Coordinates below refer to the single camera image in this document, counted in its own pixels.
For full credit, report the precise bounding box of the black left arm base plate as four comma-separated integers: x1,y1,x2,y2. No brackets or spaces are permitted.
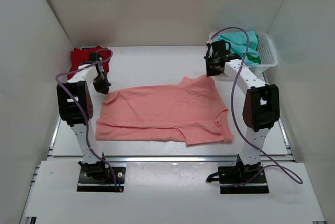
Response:
76,166,126,193

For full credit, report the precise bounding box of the folded red t-shirt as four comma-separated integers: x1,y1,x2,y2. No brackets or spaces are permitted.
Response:
70,46,111,72

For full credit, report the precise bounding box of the green t-shirt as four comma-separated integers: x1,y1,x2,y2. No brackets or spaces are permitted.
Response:
244,53,262,66

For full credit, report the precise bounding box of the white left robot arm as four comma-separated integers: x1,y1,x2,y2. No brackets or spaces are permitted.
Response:
55,60,110,181

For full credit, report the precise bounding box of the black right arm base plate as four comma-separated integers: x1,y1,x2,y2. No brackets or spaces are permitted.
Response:
205,161,270,194

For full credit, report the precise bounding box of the teal t-shirt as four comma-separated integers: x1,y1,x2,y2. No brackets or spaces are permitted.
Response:
214,30,259,57

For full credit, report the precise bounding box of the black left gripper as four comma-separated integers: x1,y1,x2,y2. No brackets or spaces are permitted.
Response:
92,71,111,95

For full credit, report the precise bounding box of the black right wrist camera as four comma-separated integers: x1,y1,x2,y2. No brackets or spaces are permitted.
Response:
211,40,231,57

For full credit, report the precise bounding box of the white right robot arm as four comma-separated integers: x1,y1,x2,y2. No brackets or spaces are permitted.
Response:
204,49,280,182

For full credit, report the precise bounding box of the pink t-shirt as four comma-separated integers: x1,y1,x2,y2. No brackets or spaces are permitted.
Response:
95,75,234,147

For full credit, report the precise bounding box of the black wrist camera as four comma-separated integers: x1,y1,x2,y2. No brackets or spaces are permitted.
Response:
88,52,103,65
211,40,231,57

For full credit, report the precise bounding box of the white plastic basket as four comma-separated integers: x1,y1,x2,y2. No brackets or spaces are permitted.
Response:
209,31,278,73

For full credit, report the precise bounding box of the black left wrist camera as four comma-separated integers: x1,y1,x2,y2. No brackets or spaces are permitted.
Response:
88,52,103,65

